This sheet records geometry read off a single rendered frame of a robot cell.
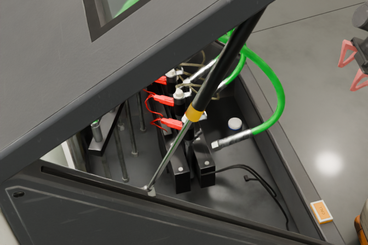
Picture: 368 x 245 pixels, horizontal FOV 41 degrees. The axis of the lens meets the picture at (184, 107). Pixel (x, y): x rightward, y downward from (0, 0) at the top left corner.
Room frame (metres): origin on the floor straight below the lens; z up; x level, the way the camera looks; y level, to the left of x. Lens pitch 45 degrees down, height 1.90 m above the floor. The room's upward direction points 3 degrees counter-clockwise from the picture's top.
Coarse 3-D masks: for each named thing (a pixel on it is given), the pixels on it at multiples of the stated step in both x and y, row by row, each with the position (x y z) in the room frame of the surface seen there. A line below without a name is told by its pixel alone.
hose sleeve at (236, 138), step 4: (240, 132) 0.65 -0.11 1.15; (244, 132) 0.65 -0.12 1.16; (248, 132) 0.65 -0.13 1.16; (232, 136) 0.66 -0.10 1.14; (236, 136) 0.65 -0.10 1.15; (240, 136) 0.65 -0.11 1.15; (244, 136) 0.64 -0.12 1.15; (248, 136) 0.64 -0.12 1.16; (252, 136) 0.64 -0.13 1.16; (220, 140) 0.66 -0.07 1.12; (224, 140) 0.66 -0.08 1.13; (228, 140) 0.65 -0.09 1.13; (232, 140) 0.65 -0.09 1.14; (236, 140) 0.65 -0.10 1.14; (240, 140) 0.64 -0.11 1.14; (220, 144) 0.65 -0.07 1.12; (224, 144) 0.65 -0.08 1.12; (228, 144) 0.65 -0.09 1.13
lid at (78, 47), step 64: (0, 0) 0.62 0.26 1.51; (64, 0) 0.52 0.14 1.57; (128, 0) 0.48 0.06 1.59; (192, 0) 0.40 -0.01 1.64; (256, 0) 0.38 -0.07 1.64; (0, 64) 0.47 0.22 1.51; (64, 64) 0.41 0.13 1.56; (128, 64) 0.36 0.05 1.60; (0, 128) 0.36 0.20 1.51; (64, 128) 0.34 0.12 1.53
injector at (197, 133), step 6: (192, 126) 0.74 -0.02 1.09; (186, 132) 0.73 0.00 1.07; (192, 132) 0.74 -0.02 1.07; (198, 132) 0.75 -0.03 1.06; (186, 138) 0.73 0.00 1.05; (192, 138) 0.74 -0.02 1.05; (186, 144) 0.74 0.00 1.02; (192, 144) 0.74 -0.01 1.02; (186, 150) 0.74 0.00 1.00; (192, 150) 0.74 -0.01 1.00; (186, 156) 0.74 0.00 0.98; (192, 156) 0.74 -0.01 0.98; (192, 162) 0.74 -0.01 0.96; (192, 168) 0.74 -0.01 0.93; (192, 174) 0.74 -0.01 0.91
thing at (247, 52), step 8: (224, 40) 0.65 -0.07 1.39; (248, 48) 0.65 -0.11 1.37; (248, 56) 0.65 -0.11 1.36; (256, 56) 0.65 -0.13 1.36; (256, 64) 0.64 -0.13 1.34; (264, 64) 0.64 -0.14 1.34; (264, 72) 0.64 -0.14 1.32; (272, 72) 0.64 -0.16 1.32; (272, 80) 0.64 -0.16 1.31; (280, 88) 0.64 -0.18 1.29; (280, 96) 0.63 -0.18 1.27; (280, 104) 0.63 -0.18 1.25; (280, 112) 0.63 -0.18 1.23; (96, 120) 0.70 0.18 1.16; (272, 120) 0.64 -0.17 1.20; (256, 128) 0.65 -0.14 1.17; (264, 128) 0.64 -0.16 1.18
